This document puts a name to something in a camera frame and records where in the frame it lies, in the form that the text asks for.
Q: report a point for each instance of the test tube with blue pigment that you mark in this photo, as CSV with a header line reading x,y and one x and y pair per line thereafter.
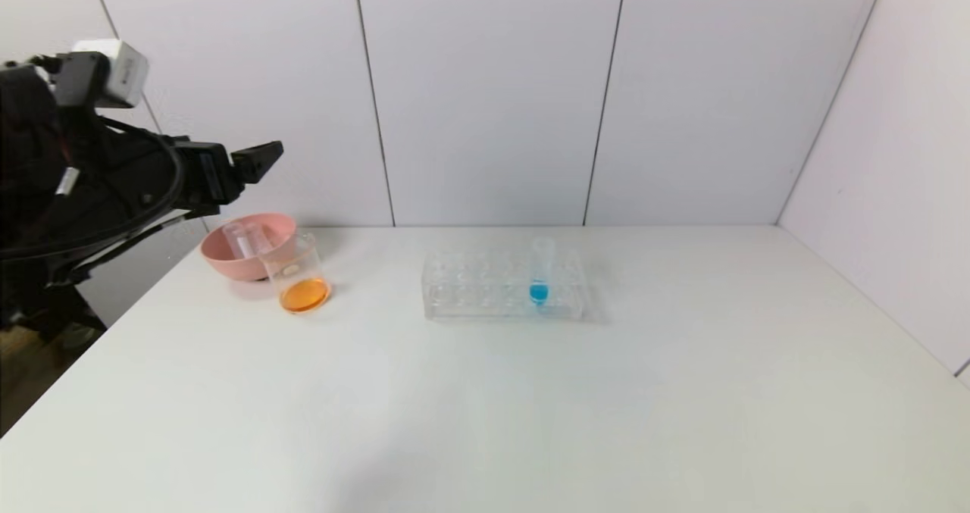
x,y
539,293

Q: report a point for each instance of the test tube with yellow pigment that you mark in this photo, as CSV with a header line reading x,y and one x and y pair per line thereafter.
x,y
260,239

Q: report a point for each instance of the clear glass beaker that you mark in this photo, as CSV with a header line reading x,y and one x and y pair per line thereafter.
x,y
303,289

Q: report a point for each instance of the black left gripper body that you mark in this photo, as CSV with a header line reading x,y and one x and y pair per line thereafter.
x,y
210,172

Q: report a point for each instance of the pink plastic bowl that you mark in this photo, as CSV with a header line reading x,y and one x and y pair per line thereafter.
x,y
227,264

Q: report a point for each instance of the test tube with red pigment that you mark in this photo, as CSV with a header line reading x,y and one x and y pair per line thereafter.
x,y
236,242

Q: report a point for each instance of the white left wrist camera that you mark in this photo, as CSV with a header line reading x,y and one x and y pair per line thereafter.
x,y
121,70

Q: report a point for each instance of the orange and black left arm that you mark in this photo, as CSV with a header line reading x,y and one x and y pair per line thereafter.
x,y
30,195

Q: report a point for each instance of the clear acrylic test tube rack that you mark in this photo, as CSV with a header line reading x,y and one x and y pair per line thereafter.
x,y
470,286

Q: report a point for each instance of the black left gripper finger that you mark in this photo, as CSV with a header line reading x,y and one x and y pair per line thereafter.
x,y
261,161

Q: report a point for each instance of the dark furniture piece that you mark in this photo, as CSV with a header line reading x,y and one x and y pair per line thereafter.
x,y
45,312

